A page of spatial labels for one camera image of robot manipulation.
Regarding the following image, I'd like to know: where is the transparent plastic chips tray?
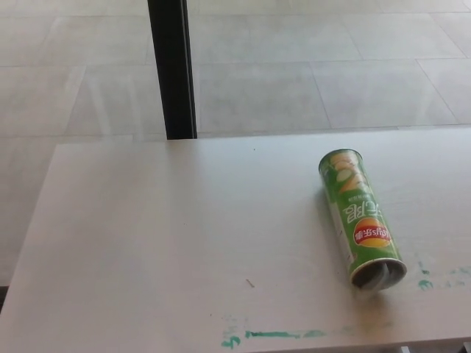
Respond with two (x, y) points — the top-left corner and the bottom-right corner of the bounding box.
(353, 262), (405, 295)

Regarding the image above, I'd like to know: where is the green Lay's chips can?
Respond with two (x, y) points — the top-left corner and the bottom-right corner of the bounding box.
(317, 147), (408, 292)

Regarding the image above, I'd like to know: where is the black vertical pillar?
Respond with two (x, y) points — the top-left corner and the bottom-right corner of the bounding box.
(146, 0), (198, 140)

